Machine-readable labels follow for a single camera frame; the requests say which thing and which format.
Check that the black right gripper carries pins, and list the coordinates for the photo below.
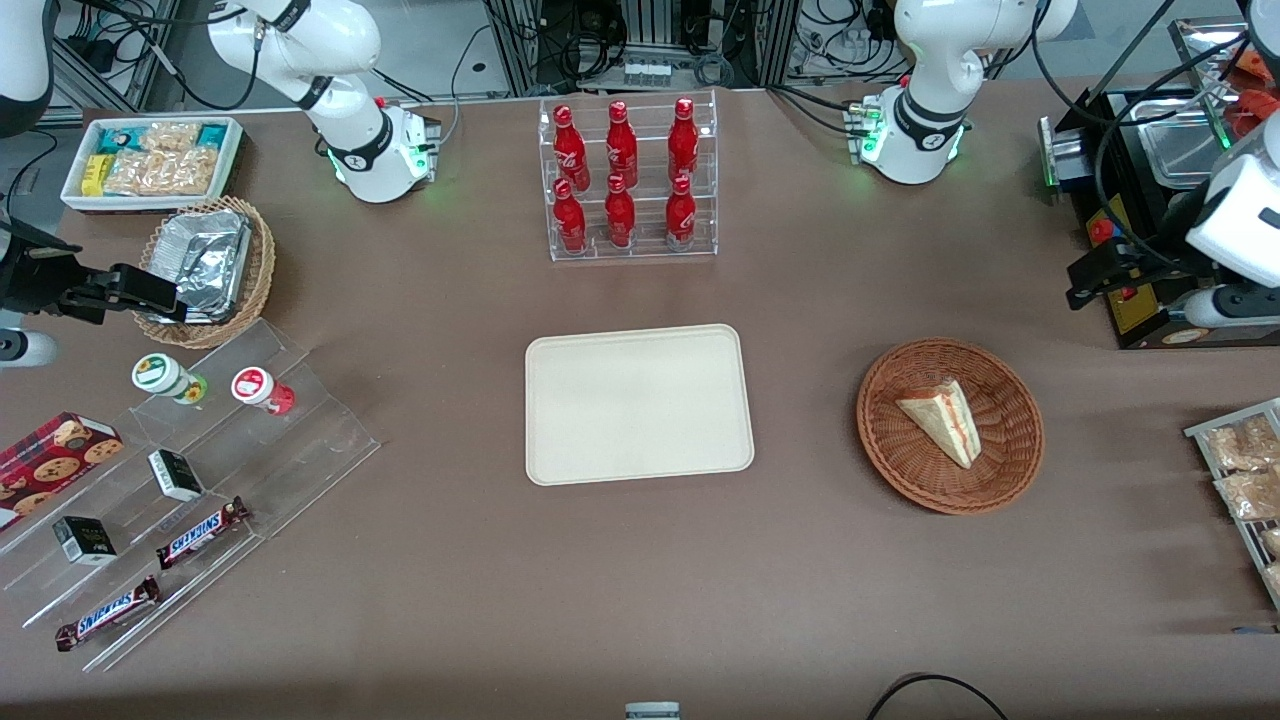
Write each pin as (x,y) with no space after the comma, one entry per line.
(30,282)

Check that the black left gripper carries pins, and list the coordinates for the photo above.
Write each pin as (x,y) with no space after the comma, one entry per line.
(1166,243)

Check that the triangle sandwich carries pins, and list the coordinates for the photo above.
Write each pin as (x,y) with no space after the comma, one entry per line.
(940,420)

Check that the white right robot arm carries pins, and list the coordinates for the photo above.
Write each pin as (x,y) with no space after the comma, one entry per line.
(340,60)

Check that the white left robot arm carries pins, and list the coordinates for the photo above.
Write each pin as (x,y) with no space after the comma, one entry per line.
(930,60)

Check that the light wicker basket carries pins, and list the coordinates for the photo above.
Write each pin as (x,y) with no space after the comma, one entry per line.
(262,265)

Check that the tray of snack packets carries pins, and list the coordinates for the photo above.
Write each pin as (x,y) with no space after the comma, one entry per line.
(1210,428)

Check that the round brown wicker basket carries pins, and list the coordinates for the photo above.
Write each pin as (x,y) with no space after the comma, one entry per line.
(1005,440)

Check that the stainless steel tray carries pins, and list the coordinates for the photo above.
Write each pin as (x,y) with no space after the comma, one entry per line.
(1195,50)

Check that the cream plastic tray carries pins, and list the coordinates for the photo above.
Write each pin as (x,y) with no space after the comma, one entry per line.
(640,405)

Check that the aluminium foil container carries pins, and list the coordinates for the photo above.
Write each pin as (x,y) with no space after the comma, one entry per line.
(205,260)

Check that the green lidded cup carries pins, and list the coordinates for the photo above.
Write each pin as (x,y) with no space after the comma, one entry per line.
(160,375)

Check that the yellow snack packet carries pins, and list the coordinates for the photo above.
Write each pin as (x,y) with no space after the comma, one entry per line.
(95,175)

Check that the large clear cracker bag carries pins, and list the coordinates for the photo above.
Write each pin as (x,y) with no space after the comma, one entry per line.
(165,172)

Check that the black food warmer machine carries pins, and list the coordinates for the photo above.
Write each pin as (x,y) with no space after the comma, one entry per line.
(1130,120)

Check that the teal snack packet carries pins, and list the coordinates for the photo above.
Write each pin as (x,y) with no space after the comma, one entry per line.
(212,135)
(122,140)

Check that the red lidded cup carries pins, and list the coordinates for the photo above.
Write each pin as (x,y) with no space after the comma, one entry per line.
(255,386)

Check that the small clear cracker bag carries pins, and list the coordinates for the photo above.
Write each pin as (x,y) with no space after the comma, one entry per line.
(170,136)

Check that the white rectangular snack bin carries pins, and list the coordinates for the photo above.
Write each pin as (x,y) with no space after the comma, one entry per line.
(232,170)

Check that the red cookie box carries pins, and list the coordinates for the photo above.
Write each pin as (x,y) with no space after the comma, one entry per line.
(50,465)

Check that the small black box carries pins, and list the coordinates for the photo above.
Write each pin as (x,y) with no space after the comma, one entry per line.
(175,475)
(85,540)

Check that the clear bag of fried snacks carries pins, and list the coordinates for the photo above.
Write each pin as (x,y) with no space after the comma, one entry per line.
(1245,442)
(1272,542)
(1250,495)

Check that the red snack bag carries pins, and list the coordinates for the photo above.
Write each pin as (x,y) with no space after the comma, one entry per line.
(1262,105)

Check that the clear acrylic stepped display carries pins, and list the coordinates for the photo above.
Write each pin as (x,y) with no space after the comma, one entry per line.
(310,450)

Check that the snickers chocolate bar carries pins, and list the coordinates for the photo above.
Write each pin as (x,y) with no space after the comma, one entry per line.
(200,533)
(105,613)

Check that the red cola bottle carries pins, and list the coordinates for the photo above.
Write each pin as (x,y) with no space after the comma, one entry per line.
(569,220)
(681,215)
(621,142)
(683,138)
(620,215)
(568,145)

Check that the clear acrylic bottle rack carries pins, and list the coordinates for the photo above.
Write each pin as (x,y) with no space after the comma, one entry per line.
(645,245)

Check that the small grey device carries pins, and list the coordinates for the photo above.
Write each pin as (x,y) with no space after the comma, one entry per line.
(652,712)

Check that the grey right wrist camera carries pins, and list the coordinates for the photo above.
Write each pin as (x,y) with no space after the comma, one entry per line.
(25,348)

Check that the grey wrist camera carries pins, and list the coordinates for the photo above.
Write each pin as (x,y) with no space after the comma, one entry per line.
(25,348)
(1220,305)

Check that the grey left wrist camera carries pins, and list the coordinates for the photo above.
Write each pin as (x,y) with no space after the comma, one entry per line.
(1220,305)

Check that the aluminium frame cabinet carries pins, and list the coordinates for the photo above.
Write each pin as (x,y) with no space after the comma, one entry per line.
(770,40)

